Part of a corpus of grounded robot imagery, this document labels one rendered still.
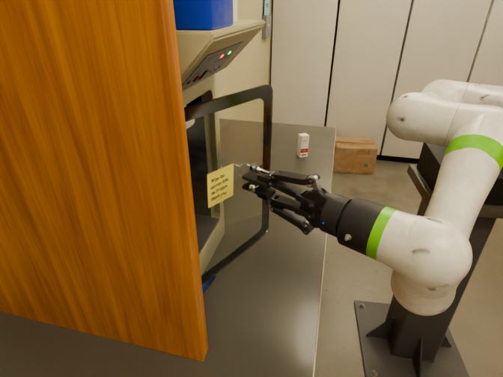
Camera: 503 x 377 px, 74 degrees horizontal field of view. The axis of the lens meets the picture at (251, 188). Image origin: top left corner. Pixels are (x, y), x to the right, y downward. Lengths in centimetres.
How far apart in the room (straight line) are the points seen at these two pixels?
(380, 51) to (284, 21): 96
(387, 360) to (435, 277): 140
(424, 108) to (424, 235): 45
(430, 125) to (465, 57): 282
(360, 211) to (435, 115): 42
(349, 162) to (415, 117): 258
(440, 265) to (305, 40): 318
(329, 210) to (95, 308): 48
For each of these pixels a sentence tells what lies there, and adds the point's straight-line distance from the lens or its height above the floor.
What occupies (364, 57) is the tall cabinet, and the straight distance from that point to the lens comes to 358.
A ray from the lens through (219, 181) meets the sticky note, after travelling 68.
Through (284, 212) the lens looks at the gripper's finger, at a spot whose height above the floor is 116.
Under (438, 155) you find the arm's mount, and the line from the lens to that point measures 140.
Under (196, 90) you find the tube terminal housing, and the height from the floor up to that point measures 139.
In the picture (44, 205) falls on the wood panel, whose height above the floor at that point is 126.
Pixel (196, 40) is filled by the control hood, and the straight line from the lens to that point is 47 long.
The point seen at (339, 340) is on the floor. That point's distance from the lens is 196.
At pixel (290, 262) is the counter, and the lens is 91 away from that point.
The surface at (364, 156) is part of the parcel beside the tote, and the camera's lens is 347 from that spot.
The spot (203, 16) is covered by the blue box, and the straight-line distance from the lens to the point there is 49.
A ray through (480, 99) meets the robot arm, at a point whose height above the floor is 127.
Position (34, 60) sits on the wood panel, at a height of 148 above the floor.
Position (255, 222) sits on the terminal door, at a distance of 84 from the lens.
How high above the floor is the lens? 155
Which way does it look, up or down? 30 degrees down
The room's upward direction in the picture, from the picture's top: straight up
